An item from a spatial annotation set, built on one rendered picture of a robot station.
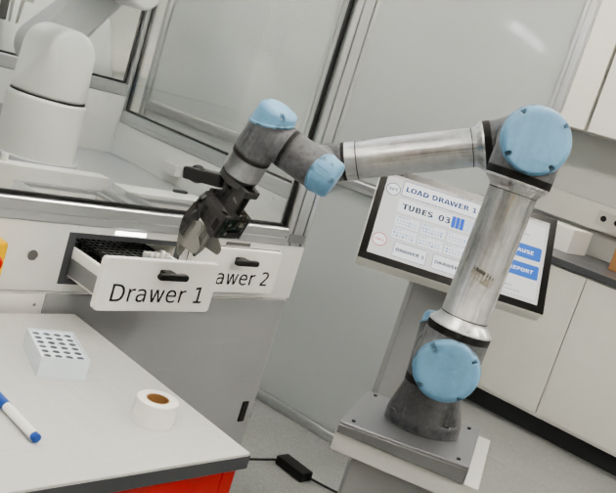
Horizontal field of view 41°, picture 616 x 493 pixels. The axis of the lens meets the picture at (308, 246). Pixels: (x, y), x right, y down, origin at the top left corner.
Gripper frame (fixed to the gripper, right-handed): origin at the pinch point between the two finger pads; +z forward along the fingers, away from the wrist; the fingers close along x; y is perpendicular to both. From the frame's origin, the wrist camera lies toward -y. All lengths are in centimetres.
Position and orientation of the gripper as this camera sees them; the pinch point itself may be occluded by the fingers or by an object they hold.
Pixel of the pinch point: (187, 247)
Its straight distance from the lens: 166.7
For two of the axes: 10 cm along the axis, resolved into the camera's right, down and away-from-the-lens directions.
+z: -5.0, 7.5, 4.3
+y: 5.4, 6.6, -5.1
